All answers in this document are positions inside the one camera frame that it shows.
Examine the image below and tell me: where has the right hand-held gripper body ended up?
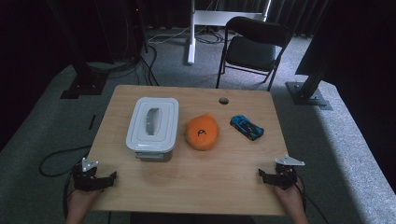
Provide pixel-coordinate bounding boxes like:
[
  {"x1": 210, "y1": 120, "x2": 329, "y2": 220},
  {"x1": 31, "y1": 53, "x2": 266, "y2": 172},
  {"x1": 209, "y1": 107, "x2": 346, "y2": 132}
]
[{"x1": 275, "y1": 155, "x2": 306, "y2": 190}]

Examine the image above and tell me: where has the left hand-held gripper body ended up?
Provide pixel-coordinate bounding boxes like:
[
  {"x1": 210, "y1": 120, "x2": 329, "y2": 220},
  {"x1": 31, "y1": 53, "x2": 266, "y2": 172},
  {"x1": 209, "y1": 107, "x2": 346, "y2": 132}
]
[{"x1": 73, "y1": 157, "x2": 101, "y2": 191}]

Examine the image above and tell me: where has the clear brown plastic storage box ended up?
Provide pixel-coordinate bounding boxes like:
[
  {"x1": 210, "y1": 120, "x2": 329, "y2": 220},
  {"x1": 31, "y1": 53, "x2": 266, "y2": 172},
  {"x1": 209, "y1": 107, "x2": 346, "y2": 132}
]
[{"x1": 134, "y1": 146, "x2": 174, "y2": 162}]

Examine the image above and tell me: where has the blue toy car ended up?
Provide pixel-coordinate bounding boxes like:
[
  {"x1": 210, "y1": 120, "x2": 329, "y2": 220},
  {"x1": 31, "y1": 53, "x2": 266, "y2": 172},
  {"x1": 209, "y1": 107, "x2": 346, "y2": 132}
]
[{"x1": 229, "y1": 115, "x2": 265, "y2": 142}]

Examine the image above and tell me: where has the white lid with grey handle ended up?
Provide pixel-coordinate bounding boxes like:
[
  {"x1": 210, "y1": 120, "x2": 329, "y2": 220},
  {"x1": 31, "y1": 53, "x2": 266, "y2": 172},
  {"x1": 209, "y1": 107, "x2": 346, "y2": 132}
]
[{"x1": 125, "y1": 96, "x2": 180, "y2": 154}]

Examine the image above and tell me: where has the orange plush toy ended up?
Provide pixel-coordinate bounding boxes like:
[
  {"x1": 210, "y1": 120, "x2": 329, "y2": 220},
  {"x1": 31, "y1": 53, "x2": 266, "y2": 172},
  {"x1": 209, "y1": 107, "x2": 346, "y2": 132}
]
[{"x1": 185, "y1": 112, "x2": 219, "y2": 152}]

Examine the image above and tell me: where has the person's left hand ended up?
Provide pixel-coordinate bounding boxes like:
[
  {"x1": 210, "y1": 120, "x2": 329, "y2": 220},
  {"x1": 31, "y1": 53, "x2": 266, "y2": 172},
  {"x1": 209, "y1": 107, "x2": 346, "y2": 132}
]
[{"x1": 66, "y1": 188, "x2": 103, "y2": 217}]

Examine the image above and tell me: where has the person's right hand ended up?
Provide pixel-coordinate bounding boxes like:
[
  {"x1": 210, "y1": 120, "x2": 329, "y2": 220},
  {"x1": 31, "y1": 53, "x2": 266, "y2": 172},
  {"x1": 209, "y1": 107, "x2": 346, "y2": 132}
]
[{"x1": 274, "y1": 178, "x2": 304, "y2": 217}]

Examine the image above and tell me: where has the black metal stand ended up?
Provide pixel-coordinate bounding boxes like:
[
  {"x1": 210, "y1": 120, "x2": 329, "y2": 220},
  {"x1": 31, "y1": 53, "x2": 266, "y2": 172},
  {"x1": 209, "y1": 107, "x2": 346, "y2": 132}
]
[
  {"x1": 46, "y1": 0, "x2": 108, "y2": 100},
  {"x1": 285, "y1": 59, "x2": 333, "y2": 111}
]

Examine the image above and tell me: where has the black folding chair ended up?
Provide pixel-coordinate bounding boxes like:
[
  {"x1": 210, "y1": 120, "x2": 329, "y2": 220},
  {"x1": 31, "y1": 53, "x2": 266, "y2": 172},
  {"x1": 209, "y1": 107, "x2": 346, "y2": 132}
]
[{"x1": 215, "y1": 16, "x2": 293, "y2": 92}]

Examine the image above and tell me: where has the left hand-held gripper cable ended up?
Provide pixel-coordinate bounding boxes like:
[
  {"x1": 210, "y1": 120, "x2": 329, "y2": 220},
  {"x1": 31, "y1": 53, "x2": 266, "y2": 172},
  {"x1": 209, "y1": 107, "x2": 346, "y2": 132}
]
[{"x1": 63, "y1": 171, "x2": 78, "y2": 219}]

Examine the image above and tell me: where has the hand-held gripper cable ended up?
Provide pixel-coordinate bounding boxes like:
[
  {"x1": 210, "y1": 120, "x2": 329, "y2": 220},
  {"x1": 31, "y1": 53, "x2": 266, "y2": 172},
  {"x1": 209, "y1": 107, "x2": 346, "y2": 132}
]
[
  {"x1": 293, "y1": 182, "x2": 330, "y2": 224},
  {"x1": 63, "y1": 171, "x2": 78, "y2": 219}
]

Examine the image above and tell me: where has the right hand-held gripper cable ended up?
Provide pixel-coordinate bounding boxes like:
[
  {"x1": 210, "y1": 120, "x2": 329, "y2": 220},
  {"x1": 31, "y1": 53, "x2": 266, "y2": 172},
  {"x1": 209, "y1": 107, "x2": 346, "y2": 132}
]
[{"x1": 293, "y1": 182, "x2": 330, "y2": 224}]

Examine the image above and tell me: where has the black floor cable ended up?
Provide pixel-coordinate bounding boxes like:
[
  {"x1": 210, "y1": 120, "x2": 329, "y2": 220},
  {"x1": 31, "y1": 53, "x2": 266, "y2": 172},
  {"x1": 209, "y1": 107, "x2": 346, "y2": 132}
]
[{"x1": 38, "y1": 144, "x2": 93, "y2": 178}]

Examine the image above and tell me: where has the bundle of black cables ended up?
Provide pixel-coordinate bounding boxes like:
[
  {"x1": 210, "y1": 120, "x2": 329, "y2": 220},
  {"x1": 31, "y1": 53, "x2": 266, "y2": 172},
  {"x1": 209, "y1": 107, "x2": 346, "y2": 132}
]
[{"x1": 87, "y1": 43, "x2": 161, "y2": 87}]

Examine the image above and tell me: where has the white floor cable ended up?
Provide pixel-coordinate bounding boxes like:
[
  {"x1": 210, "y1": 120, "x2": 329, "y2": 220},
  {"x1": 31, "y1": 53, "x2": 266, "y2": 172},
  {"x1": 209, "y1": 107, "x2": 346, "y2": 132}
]
[{"x1": 147, "y1": 25, "x2": 191, "y2": 45}]

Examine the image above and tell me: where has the white desk frame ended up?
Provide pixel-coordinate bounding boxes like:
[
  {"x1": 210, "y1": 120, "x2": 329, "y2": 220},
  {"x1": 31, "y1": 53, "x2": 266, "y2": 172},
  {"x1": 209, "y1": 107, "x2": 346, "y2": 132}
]
[{"x1": 186, "y1": 0, "x2": 273, "y2": 65}]

